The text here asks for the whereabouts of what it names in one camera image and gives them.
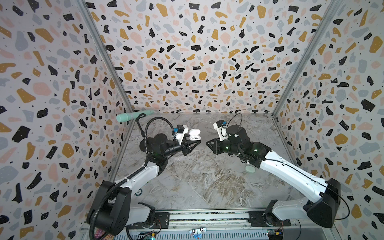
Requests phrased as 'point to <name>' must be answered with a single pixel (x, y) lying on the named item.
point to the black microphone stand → (140, 116)
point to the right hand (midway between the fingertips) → (206, 141)
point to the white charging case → (194, 134)
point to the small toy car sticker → (198, 232)
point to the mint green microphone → (123, 117)
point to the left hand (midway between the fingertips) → (200, 138)
